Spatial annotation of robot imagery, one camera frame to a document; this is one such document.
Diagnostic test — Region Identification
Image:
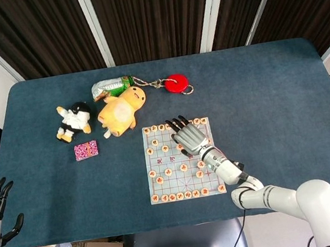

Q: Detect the paper xiangqi board sheet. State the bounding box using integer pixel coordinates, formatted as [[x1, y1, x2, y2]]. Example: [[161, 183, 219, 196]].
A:
[[139, 115, 228, 206]]

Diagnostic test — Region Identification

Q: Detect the yellow duck plush toy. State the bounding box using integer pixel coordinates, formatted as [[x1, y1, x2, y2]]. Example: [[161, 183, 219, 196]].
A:
[[93, 84, 152, 141]]

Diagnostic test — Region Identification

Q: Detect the red round disc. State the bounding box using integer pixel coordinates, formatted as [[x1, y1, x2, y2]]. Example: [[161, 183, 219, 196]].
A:
[[163, 71, 191, 96]]

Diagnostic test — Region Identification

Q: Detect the pink patterned small box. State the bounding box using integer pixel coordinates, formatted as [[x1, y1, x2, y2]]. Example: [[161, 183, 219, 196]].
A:
[[72, 139, 100, 164]]

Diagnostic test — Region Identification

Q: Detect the black cable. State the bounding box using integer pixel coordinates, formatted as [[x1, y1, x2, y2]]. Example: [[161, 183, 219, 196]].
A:
[[222, 207, 252, 247], [304, 234, 318, 247]]

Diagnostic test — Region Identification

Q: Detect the black white penguin plush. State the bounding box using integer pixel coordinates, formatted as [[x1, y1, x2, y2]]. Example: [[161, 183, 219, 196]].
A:
[[51, 100, 96, 145]]

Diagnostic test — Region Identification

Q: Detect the grey blue chair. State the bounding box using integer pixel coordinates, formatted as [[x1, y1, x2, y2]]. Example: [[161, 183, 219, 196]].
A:
[[124, 216, 249, 247]]

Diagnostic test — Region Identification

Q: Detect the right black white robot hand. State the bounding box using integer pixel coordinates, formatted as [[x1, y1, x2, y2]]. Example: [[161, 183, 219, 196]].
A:
[[164, 111, 213, 161]]

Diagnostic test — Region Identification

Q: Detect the silver green snack bag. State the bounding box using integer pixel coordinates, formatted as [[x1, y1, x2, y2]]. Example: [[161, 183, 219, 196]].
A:
[[90, 75, 137, 103]]

